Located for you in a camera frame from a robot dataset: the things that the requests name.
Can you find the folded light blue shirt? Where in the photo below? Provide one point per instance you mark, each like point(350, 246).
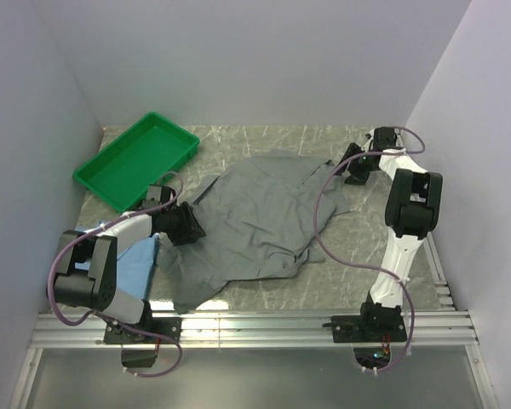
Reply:
point(137, 250)

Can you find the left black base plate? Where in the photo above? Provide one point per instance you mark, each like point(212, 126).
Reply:
point(157, 330)

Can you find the grey long sleeve shirt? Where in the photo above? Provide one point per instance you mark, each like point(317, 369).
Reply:
point(259, 217)

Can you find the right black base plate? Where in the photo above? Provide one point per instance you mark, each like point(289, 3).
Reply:
point(356, 329)

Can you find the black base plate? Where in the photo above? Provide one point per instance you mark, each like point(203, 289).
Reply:
point(157, 330)
point(356, 329)

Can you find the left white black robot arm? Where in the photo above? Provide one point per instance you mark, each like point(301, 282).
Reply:
point(83, 276)

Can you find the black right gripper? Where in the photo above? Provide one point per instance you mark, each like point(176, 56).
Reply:
point(353, 170)

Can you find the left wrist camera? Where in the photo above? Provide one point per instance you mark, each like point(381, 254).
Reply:
point(157, 195)

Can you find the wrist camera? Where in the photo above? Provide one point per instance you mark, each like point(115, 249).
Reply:
point(157, 195)
point(381, 139)

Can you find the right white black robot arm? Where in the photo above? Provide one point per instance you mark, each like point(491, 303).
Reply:
point(411, 212)

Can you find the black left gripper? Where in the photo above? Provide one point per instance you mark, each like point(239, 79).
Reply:
point(189, 225)

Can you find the green plastic tray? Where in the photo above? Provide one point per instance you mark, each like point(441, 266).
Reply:
point(121, 172)

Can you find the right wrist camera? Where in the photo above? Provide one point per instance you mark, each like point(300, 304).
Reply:
point(381, 139)

